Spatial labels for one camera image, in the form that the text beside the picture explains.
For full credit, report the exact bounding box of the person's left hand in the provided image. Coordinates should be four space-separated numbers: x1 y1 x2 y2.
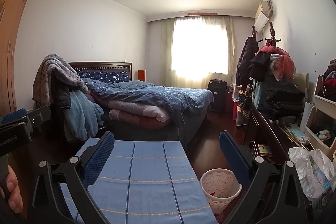
6 166 23 214

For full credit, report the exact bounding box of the black suitcase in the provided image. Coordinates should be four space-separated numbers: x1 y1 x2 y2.
207 79 228 113

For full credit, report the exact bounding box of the bed with dark headboard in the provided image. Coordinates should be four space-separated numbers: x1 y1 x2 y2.
70 61 214 148

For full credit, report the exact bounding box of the black hanging jacket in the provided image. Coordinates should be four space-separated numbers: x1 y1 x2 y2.
236 37 259 88

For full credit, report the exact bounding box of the dark wooden dresser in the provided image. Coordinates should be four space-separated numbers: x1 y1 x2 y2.
236 97 298 164

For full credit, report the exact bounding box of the pink speckled trash bin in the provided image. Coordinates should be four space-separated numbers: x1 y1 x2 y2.
200 168 243 215

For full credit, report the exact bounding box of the pink and red folded quilt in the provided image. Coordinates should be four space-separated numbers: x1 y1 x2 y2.
91 93 172 130

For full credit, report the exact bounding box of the blue patterned duvet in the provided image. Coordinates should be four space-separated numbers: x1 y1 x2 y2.
83 78 214 127

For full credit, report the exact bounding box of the white plastic bag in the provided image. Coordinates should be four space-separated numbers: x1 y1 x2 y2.
288 147 335 201

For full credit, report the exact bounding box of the orange bedside cabinet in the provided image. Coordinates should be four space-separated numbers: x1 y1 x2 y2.
137 70 146 82

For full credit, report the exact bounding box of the white storage rack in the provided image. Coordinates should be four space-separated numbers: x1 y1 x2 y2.
305 75 335 161

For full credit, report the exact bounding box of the wall air conditioner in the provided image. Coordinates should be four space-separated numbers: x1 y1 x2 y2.
254 1 273 33

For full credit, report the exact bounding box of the pale window curtain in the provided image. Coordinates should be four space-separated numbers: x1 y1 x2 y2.
159 16 236 89

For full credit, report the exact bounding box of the blue checked tablecloth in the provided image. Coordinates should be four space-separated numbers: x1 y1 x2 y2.
59 137 219 224

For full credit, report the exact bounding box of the light blue fleece blanket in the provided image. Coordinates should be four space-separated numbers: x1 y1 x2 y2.
63 90 104 141

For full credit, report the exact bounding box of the wooden coat stand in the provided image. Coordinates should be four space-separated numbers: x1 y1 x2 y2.
251 21 279 47

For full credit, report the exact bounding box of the star patterned pillow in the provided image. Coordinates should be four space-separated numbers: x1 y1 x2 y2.
77 70 131 83

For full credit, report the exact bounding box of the pile of clothes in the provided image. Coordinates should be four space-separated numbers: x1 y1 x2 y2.
249 46 306 121

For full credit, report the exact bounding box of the grey knitted blanket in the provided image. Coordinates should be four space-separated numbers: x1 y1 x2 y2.
33 54 88 109

